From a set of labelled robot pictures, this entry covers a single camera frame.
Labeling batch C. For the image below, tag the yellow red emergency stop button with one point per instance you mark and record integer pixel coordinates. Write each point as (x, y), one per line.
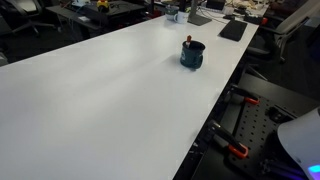
(103, 4)

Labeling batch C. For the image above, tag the grey bowl-shaped cup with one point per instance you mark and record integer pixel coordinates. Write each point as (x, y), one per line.
(170, 10)

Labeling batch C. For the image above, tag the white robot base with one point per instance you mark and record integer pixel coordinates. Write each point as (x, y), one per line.
(301, 140)

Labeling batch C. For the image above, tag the black box with orange tip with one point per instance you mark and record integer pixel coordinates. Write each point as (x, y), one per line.
(255, 19)

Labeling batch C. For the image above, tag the dark teal ceramic mug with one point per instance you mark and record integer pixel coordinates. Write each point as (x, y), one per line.
(192, 57)

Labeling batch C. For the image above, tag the grey monitor stand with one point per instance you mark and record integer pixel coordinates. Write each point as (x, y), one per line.
(197, 18)

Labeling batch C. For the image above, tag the black flat pad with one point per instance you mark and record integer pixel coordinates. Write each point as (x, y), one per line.
(233, 30)

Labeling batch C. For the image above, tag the black office chair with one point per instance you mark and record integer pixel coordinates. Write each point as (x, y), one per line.
(23, 13)

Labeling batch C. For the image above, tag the white marker with orange cap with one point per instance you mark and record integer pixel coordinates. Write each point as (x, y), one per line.
(189, 39)

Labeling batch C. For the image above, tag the black background desk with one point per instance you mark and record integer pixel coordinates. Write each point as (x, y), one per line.
(96, 15)

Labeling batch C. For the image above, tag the white ceramic mug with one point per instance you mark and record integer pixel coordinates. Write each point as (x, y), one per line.
(182, 17)

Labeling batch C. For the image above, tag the grey office chair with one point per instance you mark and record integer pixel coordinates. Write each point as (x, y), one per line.
(286, 26)

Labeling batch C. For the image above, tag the red small object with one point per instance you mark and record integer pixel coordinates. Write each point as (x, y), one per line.
(154, 13)

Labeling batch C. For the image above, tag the black computer mouse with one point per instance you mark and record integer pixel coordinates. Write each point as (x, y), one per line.
(228, 16)

